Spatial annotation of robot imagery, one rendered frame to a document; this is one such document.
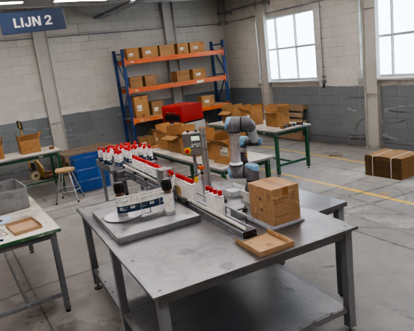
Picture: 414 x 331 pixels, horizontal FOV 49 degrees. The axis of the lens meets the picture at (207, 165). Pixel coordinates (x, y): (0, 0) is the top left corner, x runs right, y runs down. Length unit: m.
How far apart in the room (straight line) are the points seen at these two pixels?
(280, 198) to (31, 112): 8.37
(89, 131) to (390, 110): 6.70
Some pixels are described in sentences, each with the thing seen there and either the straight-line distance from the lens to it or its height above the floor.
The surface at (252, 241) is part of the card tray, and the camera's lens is 3.11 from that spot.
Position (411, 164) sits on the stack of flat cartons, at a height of 0.19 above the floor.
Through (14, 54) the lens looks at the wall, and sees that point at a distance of 10.93.
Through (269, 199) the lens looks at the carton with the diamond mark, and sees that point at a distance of 3.24.
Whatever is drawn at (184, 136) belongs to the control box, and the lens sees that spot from 3.82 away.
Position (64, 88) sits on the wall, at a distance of 11.10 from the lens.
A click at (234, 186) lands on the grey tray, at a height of 0.84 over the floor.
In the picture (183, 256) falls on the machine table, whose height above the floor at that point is 0.83.
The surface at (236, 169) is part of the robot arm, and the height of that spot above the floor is 1.13.
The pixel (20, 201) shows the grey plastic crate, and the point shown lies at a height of 0.88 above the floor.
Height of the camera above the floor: 2.05
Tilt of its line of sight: 13 degrees down
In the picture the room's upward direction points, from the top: 7 degrees counter-clockwise
